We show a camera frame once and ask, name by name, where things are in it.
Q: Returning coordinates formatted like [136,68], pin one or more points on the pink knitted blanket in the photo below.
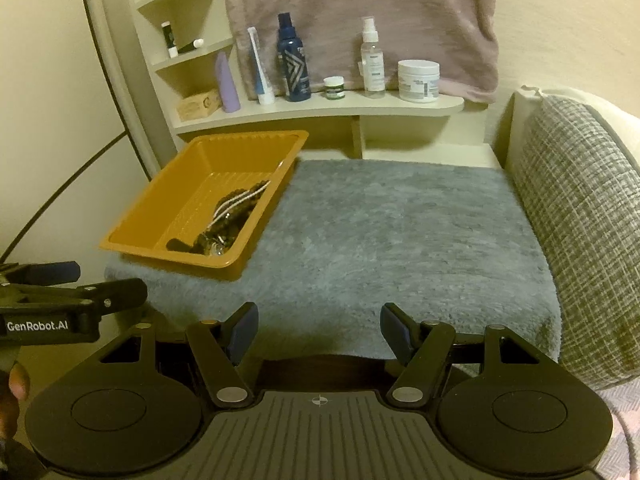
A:
[625,435]

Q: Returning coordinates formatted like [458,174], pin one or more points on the grey woven cushion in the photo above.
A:
[585,240]

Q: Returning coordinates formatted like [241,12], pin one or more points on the white and blue tube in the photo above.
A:
[260,70]

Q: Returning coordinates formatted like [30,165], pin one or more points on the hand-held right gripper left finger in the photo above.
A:
[245,331]

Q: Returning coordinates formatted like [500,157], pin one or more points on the small cardboard box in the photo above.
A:
[199,106]

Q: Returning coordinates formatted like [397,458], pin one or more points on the person's left hand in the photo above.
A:
[20,382]

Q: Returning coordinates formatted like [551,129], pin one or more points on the black and white stick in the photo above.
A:
[169,39]

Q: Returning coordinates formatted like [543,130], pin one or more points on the small green jar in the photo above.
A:
[334,89]

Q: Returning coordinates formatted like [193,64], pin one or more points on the cream corner shelf unit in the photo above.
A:
[350,106]

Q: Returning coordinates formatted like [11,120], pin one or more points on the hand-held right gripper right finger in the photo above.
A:
[395,331]

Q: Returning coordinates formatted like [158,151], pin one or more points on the black tube with white cap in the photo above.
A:
[190,46]

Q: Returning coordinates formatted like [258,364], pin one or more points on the lavender tube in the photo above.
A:
[227,87]

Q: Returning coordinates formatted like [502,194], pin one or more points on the grey-blue towel mat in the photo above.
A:
[400,240]

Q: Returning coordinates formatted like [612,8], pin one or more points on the orange plastic tray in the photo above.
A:
[165,210]

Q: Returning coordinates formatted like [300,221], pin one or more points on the cream curved furniture panel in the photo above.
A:
[120,70]

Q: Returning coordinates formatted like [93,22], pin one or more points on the dark blue spray bottle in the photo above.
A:
[294,67]

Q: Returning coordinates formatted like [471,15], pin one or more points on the white cream jar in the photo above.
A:
[419,82]

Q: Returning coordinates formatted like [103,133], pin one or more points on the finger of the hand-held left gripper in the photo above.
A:
[50,272]
[115,292]

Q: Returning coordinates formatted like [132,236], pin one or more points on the black wrist band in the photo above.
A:
[182,245]

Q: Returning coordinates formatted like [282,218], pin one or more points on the clear spray bottle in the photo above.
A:
[373,67]

